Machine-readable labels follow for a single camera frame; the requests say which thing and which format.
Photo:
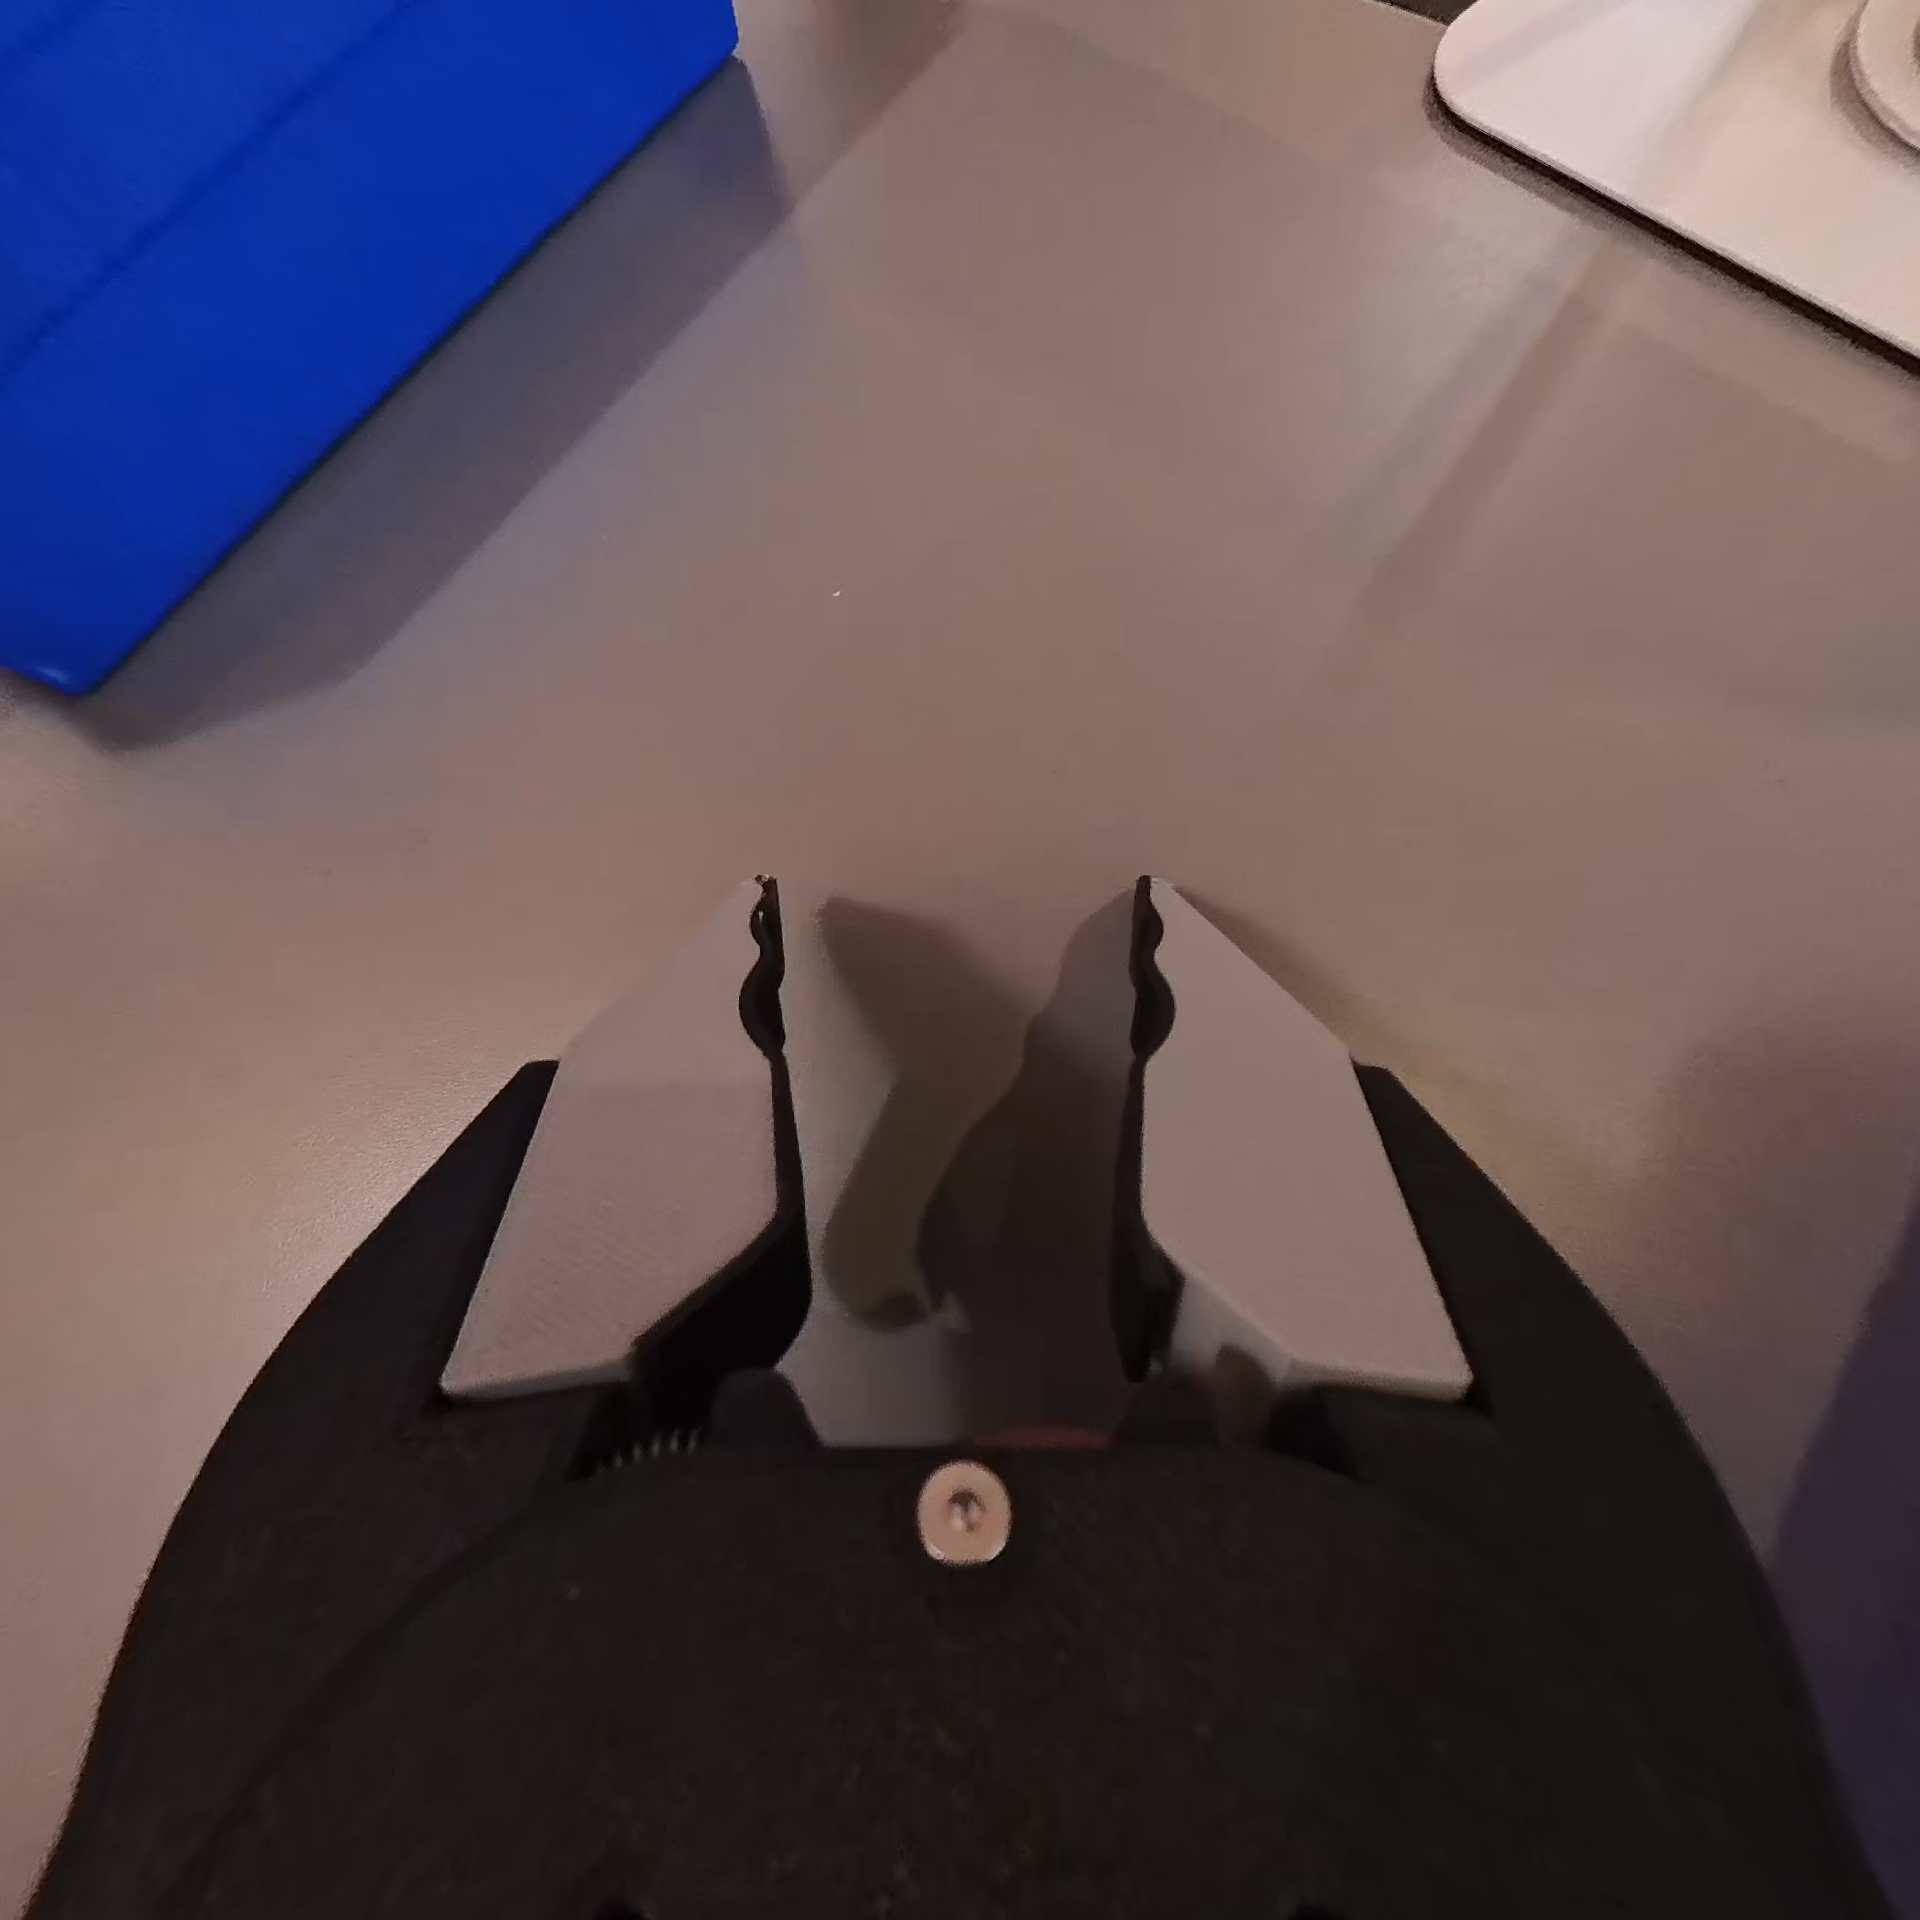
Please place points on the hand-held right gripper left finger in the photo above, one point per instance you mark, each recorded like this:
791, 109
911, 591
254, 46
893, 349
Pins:
645, 1198

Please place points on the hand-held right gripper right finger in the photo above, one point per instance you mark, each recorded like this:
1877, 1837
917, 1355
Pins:
1273, 1198

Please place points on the blue plastic bin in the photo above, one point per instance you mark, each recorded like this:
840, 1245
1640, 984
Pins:
225, 300

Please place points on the white stand base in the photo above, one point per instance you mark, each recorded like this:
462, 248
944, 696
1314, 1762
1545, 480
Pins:
1650, 134

